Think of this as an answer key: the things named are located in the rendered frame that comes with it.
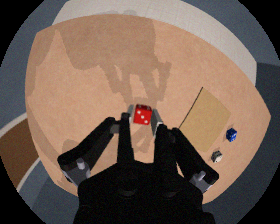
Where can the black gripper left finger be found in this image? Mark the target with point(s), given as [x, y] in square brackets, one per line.
[77, 163]

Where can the blue die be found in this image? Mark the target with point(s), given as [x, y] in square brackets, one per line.
[231, 134]

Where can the white die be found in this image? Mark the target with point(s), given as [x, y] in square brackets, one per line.
[216, 156]

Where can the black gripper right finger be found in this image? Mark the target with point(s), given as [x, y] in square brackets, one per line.
[188, 159]

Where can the red die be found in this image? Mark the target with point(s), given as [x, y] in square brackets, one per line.
[142, 114]

